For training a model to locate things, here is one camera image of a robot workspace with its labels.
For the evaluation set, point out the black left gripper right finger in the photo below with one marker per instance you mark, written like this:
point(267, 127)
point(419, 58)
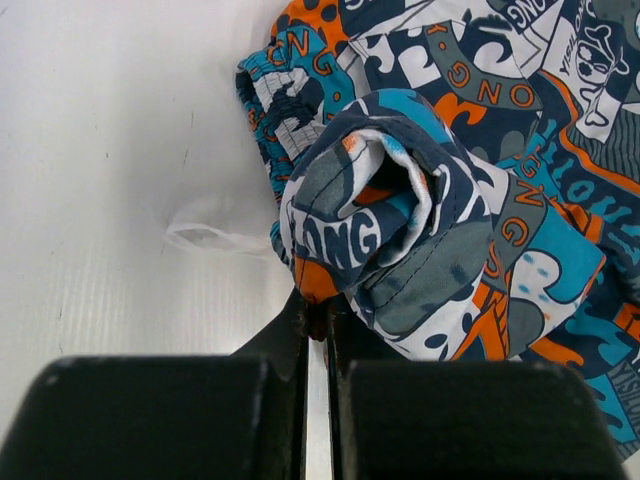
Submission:
point(392, 418)

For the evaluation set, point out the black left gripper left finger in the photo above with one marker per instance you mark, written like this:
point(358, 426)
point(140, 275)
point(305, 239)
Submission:
point(236, 416)

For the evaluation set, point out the colourful patterned shorts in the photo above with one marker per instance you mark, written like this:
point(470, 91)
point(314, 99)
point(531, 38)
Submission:
point(466, 174)

